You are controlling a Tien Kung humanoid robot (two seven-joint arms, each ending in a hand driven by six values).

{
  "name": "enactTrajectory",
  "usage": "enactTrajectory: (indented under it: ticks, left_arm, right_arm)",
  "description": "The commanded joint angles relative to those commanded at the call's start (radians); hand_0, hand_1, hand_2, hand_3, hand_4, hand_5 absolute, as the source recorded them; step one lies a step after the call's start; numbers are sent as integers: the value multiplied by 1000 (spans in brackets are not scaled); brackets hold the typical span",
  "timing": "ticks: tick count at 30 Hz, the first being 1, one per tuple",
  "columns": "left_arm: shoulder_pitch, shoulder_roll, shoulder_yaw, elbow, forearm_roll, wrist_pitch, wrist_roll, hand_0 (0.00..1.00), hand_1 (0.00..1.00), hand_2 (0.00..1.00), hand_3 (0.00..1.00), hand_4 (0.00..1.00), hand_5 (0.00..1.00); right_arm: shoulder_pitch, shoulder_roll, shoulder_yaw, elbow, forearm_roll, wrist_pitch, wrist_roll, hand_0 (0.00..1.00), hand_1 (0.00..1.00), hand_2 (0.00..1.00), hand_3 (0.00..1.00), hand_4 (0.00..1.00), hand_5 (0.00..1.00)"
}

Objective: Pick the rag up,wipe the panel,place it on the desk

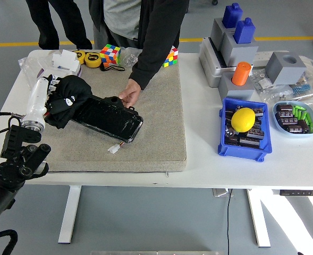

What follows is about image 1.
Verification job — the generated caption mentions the person's left hand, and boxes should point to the person's left hand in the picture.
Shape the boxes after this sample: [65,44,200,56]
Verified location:
[118,79,142,109]

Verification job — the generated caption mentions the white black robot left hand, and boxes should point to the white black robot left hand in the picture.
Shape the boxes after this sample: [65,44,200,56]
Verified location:
[20,74,76,125]

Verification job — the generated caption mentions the black glossy panel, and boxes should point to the black glossy panel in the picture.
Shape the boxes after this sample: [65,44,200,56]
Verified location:
[70,95,144,144]

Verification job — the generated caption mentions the black rag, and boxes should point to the black rag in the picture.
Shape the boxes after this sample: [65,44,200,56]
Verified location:
[44,74,93,130]

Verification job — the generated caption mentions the table control panel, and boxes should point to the table control panel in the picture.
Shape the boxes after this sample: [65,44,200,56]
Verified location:
[280,190,313,197]

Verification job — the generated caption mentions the clear bag of metal nuts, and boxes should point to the clear bag of metal nuts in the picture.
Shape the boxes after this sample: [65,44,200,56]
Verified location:
[120,47,142,67]

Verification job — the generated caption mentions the white small lid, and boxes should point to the white small lid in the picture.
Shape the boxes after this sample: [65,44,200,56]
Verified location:
[38,57,53,70]

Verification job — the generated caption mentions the colourful puzzle cube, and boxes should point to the colourful puzzle cube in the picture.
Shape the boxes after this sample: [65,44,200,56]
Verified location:
[99,44,122,67]
[162,45,179,68]

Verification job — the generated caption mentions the grey-brown mat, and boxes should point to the grey-brown mat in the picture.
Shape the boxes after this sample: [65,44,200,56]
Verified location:
[11,49,188,174]

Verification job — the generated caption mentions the white folded carton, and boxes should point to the white folded carton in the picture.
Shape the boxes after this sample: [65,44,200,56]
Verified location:
[51,49,81,72]

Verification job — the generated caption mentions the yellow tape measure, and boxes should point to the yellow tape measure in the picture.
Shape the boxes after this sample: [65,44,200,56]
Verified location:
[84,52,103,69]
[73,49,87,65]

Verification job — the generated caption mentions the person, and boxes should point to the person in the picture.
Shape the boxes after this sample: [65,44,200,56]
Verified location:
[25,0,93,50]
[88,0,190,91]

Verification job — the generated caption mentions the grey flat case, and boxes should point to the grey flat case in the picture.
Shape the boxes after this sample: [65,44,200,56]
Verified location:
[198,37,238,88]

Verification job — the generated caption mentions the grey holder block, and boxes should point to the grey holder block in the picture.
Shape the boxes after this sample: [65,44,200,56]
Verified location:
[219,31,260,69]
[210,18,238,53]
[218,71,256,101]

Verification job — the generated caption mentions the orange cylinder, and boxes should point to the orange cylinder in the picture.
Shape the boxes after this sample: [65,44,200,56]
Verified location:
[231,61,252,87]

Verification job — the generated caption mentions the yellow lemon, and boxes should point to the yellow lemon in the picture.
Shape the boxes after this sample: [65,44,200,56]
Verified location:
[230,107,256,133]

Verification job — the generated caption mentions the white table leg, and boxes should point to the white table leg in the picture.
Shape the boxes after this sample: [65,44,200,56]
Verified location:
[57,185,82,244]
[246,189,271,248]

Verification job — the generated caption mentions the blue bottle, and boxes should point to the blue bottle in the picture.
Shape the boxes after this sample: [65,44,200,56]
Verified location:
[222,3,244,29]
[233,17,257,45]

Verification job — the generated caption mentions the blue plastic bin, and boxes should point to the blue plastic bin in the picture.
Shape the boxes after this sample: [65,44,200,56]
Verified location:
[217,97,273,163]

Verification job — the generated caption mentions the clear bag of small parts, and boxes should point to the clear bag of small parts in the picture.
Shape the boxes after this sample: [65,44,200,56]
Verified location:
[251,69,274,94]

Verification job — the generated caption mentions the grey box under table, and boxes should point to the grey box under table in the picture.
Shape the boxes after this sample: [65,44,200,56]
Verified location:
[213,188,234,198]

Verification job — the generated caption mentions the clear bag of screws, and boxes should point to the clear bag of screws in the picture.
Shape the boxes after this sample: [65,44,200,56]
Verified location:
[265,84,295,105]

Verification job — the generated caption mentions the light blue bowl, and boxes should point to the light blue bowl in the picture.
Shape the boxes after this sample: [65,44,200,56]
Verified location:
[272,100,313,139]

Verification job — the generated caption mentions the grey block with round hole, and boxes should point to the grey block with round hole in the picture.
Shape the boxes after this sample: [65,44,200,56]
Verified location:
[265,51,308,86]

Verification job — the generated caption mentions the bag of blue resistors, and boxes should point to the bag of blue resistors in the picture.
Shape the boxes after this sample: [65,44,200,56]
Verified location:
[291,79,312,97]

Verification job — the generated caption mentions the black lanyard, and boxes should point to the black lanyard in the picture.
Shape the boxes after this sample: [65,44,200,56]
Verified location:
[99,63,126,72]

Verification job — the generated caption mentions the white connector with wires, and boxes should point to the white connector with wires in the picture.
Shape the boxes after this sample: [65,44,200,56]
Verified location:
[107,142,125,155]

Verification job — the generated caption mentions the black power cable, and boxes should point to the black power cable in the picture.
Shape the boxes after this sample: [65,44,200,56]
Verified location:
[226,189,233,255]

